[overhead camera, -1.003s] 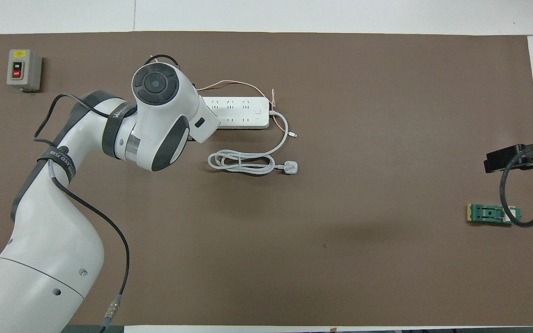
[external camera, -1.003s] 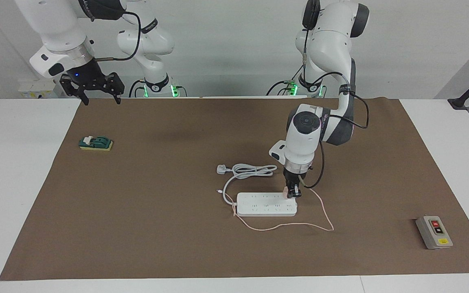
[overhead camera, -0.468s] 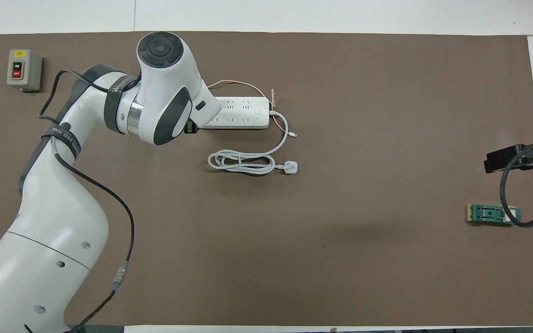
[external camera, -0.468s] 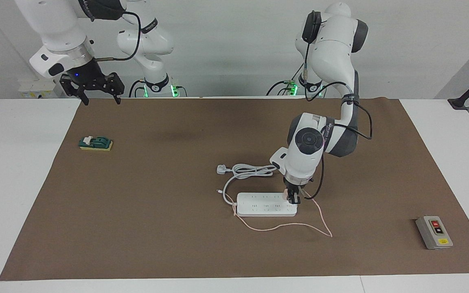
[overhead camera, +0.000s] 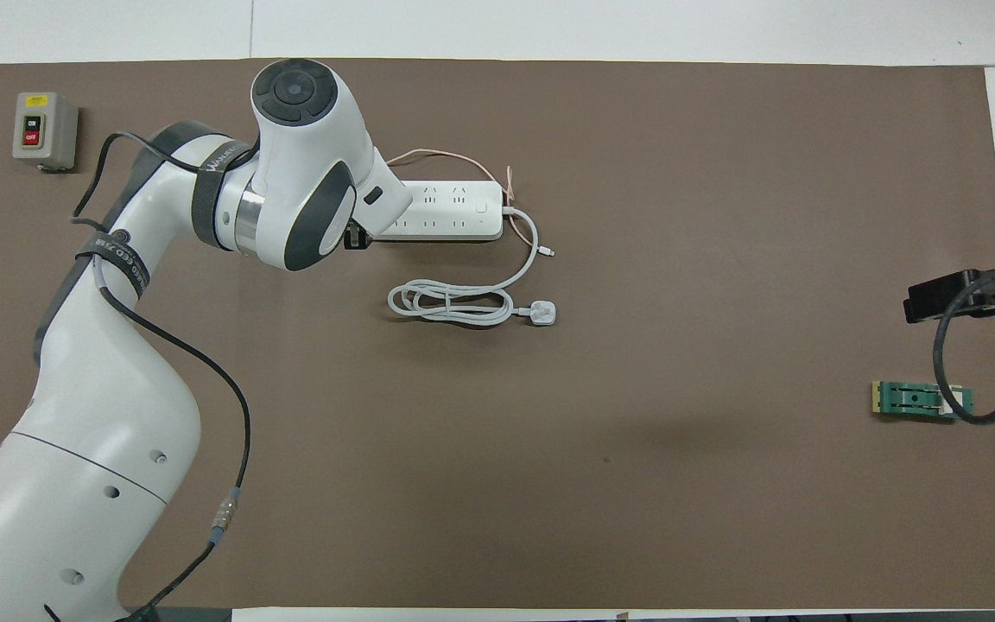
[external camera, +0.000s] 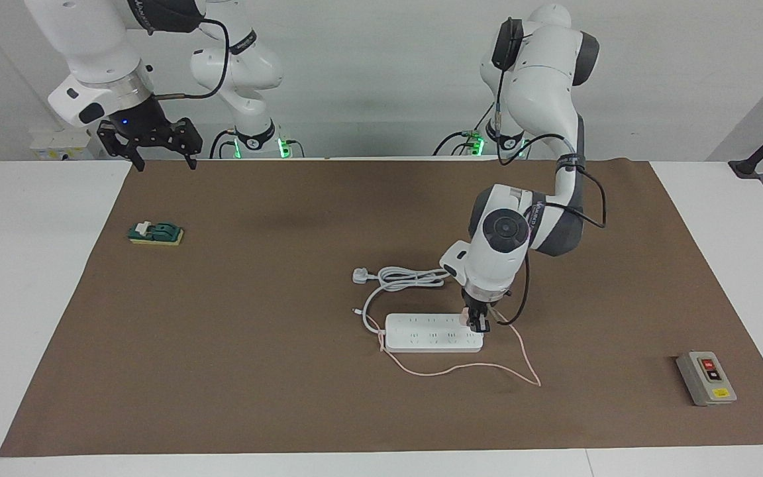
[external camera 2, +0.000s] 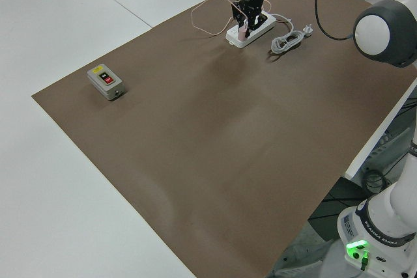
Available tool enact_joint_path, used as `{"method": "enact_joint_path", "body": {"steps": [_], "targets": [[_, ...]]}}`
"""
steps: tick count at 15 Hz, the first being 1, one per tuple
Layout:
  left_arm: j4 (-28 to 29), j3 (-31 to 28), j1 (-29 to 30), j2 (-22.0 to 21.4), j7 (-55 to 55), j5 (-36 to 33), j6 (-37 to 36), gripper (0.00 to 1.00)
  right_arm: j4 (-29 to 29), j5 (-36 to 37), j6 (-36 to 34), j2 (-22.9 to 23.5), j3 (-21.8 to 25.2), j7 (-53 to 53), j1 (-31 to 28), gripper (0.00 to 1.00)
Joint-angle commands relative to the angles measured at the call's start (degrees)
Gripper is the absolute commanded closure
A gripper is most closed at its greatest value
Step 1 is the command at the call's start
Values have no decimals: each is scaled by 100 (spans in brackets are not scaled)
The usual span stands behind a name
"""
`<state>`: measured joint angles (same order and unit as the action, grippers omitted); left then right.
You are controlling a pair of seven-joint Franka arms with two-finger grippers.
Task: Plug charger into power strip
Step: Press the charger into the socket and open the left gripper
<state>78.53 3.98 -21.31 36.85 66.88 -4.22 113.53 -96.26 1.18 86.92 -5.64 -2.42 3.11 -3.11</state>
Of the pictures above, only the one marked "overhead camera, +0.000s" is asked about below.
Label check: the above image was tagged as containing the pink charging cable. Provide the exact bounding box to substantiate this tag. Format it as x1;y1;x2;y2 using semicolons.
386;148;557;258

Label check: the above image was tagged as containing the white power strip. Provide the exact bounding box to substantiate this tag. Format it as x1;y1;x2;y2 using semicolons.
375;180;505;244

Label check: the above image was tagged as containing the brown table mat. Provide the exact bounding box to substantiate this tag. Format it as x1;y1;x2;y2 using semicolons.
0;59;995;611

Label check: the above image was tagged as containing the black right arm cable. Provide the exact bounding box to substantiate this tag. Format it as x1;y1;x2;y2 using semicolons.
932;263;995;426

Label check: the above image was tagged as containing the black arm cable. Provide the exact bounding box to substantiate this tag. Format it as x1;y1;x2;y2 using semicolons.
932;263;995;426
73;131;253;622

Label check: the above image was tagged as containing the green knife switch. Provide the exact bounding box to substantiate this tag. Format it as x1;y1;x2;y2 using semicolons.
871;380;975;423

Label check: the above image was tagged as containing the white power strip cord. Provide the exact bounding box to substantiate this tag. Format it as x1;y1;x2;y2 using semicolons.
388;206;559;328

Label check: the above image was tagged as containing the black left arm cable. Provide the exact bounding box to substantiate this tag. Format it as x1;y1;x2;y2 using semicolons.
73;131;253;622

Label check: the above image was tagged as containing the grey push-button switch box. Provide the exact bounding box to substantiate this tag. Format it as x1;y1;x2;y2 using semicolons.
12;92;80;172

